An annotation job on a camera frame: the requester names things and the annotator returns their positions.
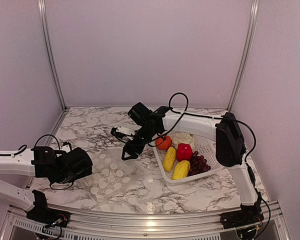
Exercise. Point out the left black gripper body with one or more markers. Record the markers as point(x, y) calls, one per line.
point(65, 179)

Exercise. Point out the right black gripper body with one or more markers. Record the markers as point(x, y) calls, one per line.
point(146, 134)

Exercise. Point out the clear dotted zip bag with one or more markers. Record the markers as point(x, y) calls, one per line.
point(110, 176)

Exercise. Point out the red bell pepper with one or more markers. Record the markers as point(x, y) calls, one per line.
point(184, 152)

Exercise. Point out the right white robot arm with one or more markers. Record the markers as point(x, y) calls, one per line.
point(230, 150)

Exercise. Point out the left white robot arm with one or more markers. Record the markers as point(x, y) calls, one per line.
point(31, 162)

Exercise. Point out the orange mini pumpkin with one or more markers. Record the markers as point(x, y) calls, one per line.
point(164, 143)

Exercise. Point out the white cauliflower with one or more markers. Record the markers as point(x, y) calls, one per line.
point(183, 138)

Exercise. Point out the yellow corn left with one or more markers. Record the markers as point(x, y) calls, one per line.
point(169, 159)

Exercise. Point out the yellow corn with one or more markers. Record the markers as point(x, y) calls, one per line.
point(169, 159)
point(181, 170)

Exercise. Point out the yellow corn right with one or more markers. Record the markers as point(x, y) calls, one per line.
point(181, 170)

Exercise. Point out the purple grape bunch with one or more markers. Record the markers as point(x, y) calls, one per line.
point(198, 164)

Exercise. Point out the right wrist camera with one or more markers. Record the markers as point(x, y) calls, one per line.
point(123, 132)

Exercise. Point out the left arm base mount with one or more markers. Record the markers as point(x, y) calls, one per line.
point(40, 212)

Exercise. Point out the front aluminium rail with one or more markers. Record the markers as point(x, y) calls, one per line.
point(98, 225)

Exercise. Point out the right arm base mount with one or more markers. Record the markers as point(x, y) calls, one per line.
point(247, 215)

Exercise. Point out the right aluminium frame post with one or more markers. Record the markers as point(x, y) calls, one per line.
point(251, 28)

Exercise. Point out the aluminium frame post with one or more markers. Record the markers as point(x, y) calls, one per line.
point(251, 28)
point(49, 51)

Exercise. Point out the left aluminium frame post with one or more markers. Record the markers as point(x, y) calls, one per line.
point(49, 51)

